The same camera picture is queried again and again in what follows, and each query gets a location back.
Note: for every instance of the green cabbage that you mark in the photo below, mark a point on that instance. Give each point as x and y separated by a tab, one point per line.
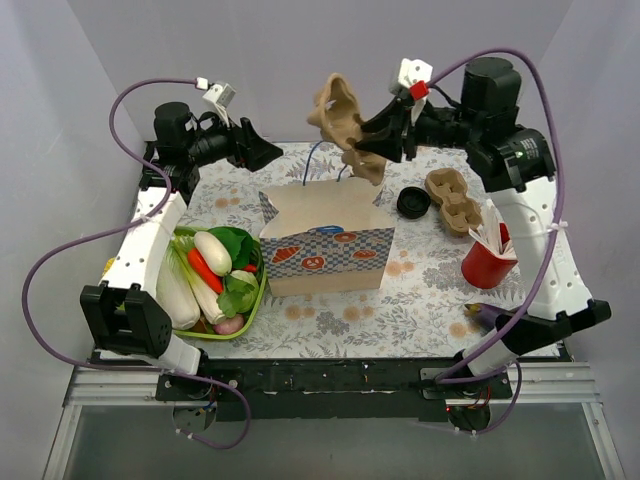
240	293

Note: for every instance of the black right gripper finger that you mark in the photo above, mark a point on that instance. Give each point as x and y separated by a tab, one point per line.
387	143
391	112

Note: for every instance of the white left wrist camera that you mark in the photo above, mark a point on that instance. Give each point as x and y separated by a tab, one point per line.
217	95

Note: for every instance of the green leafy vegetable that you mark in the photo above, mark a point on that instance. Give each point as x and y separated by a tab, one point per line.
238	243

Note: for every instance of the purple eggplant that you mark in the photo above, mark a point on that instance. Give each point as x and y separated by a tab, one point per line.
484	315

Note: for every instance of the brown cardboard cup carrier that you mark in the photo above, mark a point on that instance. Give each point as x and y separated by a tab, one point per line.
449	190

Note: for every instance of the blue checkered paper bag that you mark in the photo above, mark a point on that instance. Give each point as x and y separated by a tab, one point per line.
324	236

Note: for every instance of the green vegetable basket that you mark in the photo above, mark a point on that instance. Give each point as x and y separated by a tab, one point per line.
210	313

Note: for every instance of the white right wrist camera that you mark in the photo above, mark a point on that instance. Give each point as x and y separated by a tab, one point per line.
410	82

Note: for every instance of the white radish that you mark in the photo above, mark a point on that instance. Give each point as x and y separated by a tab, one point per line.
213	252
174	294

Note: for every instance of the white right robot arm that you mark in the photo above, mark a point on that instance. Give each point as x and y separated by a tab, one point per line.
521	171

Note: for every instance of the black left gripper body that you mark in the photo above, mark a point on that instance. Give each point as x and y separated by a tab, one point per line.
240	143

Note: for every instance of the yellow corn toy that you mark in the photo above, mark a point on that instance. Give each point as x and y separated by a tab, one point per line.
108	266

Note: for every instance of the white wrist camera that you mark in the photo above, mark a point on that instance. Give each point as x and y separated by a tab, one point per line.
217	95
410	82

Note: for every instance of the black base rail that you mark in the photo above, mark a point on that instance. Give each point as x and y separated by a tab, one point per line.
380	387

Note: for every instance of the red plastic cup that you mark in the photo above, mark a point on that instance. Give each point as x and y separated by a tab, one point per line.
484	269

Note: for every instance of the red chili pepper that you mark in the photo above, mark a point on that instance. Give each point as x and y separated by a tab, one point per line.
199	265

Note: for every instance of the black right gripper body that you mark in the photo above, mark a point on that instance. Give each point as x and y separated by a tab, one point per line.
406	130

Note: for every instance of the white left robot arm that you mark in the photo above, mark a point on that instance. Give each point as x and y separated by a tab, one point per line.
122	312

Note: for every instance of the pink onion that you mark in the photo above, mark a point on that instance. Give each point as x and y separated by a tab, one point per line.
230	326

